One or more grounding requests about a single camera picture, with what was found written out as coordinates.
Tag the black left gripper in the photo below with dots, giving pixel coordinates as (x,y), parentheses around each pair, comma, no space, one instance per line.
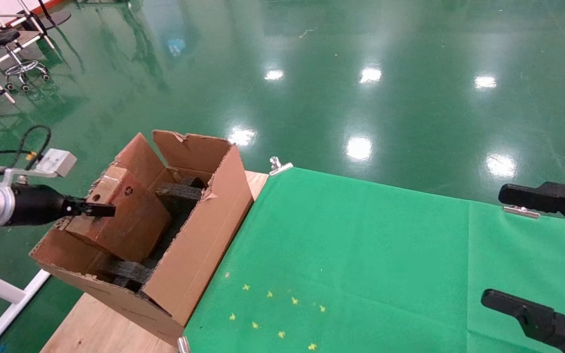
(35,206)

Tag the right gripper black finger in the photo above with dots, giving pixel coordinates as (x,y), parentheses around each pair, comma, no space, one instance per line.
(557,328)
(552,196)

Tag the small brown cardboard box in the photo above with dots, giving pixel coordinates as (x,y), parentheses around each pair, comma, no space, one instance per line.
(130,220)

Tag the large open cardboard carton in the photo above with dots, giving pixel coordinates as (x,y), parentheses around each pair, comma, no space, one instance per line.
(199,264)

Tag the silver metal clip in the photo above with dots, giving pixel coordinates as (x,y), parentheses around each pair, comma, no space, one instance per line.
(520,212)
(280,167)
(183,344)

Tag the green table cloth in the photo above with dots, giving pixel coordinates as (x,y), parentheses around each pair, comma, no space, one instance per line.
(508,255)
(361,255)

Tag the white pipe rack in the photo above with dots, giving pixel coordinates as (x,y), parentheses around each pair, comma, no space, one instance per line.
(5,91)

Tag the black round stand base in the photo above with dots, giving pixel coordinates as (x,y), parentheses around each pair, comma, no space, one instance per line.
(56,19)

